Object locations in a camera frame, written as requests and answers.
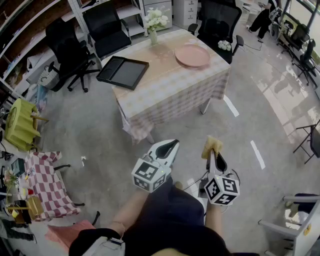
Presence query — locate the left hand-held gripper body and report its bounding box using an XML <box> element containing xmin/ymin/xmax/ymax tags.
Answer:
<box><xmin>131</xmin><ymin>146</ymin><xmax>174</xmax><ymax>194</ymax></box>

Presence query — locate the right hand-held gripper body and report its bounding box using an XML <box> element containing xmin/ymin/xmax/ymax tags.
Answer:
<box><xmin>203</xmin><ymin>170</ymin><xmax>241</xmax><ymax>207</ymax></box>

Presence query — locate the pink plate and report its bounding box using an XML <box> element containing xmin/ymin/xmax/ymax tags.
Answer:
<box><xmin>174</xmin><ymin>42</ymin><xmax>211</xmax><ymax>69</ymax></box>

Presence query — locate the person's left forearm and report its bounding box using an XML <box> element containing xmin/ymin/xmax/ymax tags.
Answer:
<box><xmin>111</xmin><ymin>188</ymin><xmax>152</xmax><ymax>232</ymax></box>

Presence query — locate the person's right forearm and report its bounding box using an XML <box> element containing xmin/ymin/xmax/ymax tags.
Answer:
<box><xmin>204</xmin><ymin>202</ymin><xmax>224</xmax><ymax>236</ymax></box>

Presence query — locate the person's dark clothing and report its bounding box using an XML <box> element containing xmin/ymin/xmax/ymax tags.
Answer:
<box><xmin>68</xmin><ymin>176</ymin><xmax>261</xmax><ymax>256</ymax></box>

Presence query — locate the pink checked tablecloth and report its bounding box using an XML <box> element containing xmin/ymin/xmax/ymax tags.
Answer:
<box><xmin>99</xmin><ymin>28</ymin><xmax>232</xmax><ymax>146</ymax></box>

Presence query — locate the black tray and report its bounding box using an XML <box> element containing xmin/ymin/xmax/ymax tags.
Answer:
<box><xmin>95</xmin><ymin>55</ymin><xmax>150</xmax><ymax>91</ymax></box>

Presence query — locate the white grey bag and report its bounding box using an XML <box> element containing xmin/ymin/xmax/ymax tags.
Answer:
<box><xmin>84</xmin><ymin>235</ymin><xmax>126</xmax><ymax>256</ymax></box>

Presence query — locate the white metal rack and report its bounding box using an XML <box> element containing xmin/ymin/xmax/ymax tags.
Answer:
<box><xmin>258</xmin><ymin>194</ymin><xmax>320</xmax><ymax>256</ymax></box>

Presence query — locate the black folding chair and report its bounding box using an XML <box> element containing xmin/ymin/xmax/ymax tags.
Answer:
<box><xmin>292</xmin><ymin>119</ymin><xmax>320</xmax><ymax>166</ymax></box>

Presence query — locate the red white checked cloth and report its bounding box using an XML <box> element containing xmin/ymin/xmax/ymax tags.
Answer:
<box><xmin>24</xmin><ymin>150</ymin><xmax>82</xmax><ymax>222</ymax></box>

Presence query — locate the pink cloth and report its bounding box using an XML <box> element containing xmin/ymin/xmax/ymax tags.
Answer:
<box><xmin>47</xmin><ymin>219</ymin><xmax>97</xmax><ymax>254</ymax></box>

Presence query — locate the clear glass vase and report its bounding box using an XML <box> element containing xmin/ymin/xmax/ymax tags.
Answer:
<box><xmin>149</xmin><ymin>29</ymin><xmax>159</xmax><ymax>47</ymax></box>

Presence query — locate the small white flower bunch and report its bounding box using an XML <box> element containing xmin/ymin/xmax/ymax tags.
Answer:
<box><xmin>217</xmin><ymin>39</ymin><xmax>233</xmax><ymax>52</ymax></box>

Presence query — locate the wooden desk organiser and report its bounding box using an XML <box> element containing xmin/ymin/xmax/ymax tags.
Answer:
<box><xmin>6</xmin><ymin>196</ymin><xmax>44</xmax><ymax>224</ymax></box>

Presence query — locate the white flower bouquet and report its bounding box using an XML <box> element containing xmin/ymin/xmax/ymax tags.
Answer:
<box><xmin>142</xmin><ymin>7</ymin><xmax>171</xmax><ymax>33</ymax></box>

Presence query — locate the woven basket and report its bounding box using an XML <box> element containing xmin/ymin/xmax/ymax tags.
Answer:
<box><xmin>39</xmin><ymin>65</ymin><xmax>61</xmax><ymax>91</ymax></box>

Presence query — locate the black mesh office chair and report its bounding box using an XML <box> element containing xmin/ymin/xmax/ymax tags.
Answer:
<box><xmin>187</xmin><ymin>0</ymin><xmax>245</xmax><ymax>65</ymax></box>

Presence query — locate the green cloth stool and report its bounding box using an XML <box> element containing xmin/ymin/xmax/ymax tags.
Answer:
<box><xmin>4</xmin><ymin>97</ymin><xmax>50</xmax><ymax>152</ymax></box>

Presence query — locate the white filing cabinet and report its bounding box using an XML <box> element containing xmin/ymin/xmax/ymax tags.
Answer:
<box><xmin>172</xmin><ymin>0</ymin><xmax>201</xmax><ymax>27</ymax></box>

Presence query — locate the white metal shelf unit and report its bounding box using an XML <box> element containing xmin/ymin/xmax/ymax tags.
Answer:
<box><xmin>66</xmin><ymin>0</ymin><xmax>149</xmax><ymax>39</ymax></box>

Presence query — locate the thin wrist bracelet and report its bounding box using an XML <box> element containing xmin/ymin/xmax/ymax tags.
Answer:
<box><xmin>112</xmin><ymin>220</ymin><xmax>126</xmax><ymax>237</ymax></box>

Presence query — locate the brown wall shelving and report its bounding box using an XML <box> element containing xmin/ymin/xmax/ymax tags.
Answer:
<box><xmin>0</xmin><ymin>0</ymin><xmax>84</xmax><ymax>101</ymax></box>

